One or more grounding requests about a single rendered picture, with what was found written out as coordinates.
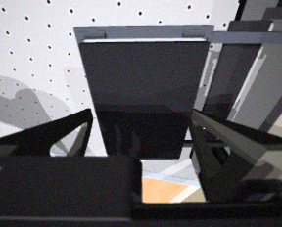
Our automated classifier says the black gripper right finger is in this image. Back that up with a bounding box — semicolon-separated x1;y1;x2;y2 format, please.
189;108;282;202

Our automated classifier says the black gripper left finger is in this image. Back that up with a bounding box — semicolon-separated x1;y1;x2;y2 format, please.
0;108;94;156

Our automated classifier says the light grey perforated base plate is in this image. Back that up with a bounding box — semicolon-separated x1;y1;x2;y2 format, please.
0;0;240;182

